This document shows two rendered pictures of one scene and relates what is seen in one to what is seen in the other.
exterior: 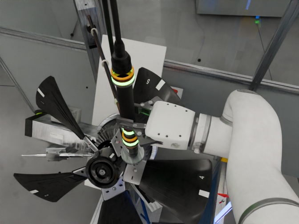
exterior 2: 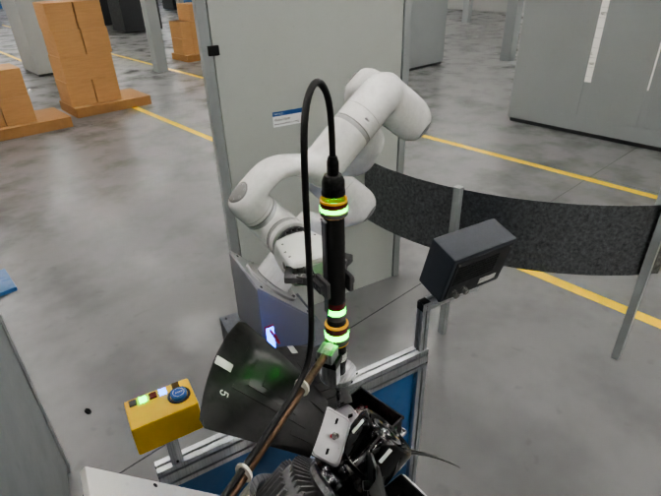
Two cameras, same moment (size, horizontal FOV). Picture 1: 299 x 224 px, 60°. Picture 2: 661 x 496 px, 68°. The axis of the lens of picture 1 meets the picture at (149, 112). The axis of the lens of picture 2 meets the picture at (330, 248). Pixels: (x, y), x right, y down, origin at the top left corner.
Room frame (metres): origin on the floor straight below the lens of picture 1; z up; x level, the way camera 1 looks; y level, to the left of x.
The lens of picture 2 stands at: (0.82, 0.53, 1.99)
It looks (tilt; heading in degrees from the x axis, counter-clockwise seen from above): 30 degrees down; 225
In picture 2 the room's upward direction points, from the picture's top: 2 degrees counter-clockwise
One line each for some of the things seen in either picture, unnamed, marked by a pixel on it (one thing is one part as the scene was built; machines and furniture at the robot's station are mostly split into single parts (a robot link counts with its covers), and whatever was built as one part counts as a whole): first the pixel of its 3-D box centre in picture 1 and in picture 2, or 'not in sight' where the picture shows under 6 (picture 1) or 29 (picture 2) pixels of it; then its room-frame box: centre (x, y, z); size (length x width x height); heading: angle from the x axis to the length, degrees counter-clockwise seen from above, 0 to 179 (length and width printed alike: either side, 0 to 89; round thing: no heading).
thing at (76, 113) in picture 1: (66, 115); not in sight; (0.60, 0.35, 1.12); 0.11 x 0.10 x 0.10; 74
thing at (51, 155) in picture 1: (54, 155); not in sight; (0.44, 0.38, 1.08); 0.07 x 0.04 x 0.06; 84
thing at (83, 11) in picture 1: (86, 9); not in sight; (0.93, 0.25, 1.41); 0.10 x 0.07 x 0.08; 19
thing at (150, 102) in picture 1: (138, 105); (313, 284); (0.36, 0.03, 1.53); 0.07 x 0.03 x 0.03; 74
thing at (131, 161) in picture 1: (131, 143); (334, 358); (0.34, 0.05, 1.36); 0.09 x 0.07 x 0.10; 19
